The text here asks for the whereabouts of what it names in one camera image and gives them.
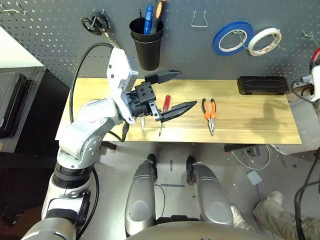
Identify silver wire loop holder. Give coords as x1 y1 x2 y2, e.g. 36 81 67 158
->
191 9 209 28

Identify silver scissors peg hook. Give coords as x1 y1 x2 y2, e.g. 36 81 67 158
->
91 9 105 28

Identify silver double peg hook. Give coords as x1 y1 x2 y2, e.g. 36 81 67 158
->
1 1 27 16

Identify black plastic cup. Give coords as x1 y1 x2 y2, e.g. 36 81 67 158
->
129 16 165 71

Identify grey robot torso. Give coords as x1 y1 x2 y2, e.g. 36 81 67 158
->
124 221 271 240

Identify thin black floor cable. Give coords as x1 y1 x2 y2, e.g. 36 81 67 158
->
152 184 166 218

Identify orange black screwdriver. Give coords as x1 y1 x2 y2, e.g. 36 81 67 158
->
149 0 168 33

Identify silver robot right leg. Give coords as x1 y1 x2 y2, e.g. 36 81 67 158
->
186 155 235 226

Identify black side table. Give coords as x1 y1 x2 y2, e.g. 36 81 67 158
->
0 67 97 226

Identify black power adapter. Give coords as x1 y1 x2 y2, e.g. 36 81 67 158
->
246 146 261 157

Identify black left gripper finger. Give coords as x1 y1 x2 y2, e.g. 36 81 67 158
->
149 100 198 123
144 69 182 85

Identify khaki trouser leg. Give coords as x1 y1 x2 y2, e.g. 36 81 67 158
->
252 191 320 240

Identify white tape roll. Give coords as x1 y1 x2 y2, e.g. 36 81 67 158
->
247 27 283 57

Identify grey metal pegboard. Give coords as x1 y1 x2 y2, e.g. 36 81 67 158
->
0 0 320 88

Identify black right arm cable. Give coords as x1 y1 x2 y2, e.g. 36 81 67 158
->
291 79 320 240

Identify white floor cable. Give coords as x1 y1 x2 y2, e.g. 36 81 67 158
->
231 144 272 171

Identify red handled screwdriver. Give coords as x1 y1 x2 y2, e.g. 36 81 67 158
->
158 94 172 137

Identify silver robot left leg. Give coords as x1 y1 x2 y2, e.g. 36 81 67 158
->
124 153 158 237

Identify white sneaker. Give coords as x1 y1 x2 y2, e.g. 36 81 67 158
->
229 204 254 231

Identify orange black pliers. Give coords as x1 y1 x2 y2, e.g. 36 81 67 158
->
201 98 217 137

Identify blue handled screwdriver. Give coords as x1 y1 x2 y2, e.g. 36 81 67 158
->
143 4 154 35

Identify blue tape roll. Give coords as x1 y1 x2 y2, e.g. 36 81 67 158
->
212 21 255 56

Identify black handled scissors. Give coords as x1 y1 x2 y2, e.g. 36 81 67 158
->
81 11 121 50

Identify silver robot leg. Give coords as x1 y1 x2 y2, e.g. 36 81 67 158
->
124 153 158 237
186 155 235 226

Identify black ribbed equipment case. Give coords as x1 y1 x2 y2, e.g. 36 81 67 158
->
0 67 47 153

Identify grey foot pedal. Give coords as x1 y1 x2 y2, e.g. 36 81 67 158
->
246 170 263 186

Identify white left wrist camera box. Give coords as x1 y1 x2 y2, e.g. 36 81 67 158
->
106 46 140 125

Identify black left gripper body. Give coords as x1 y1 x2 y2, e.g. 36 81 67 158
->
124 81 156 118

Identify black plastic tool case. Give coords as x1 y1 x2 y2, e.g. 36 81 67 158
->
236 75 290 96

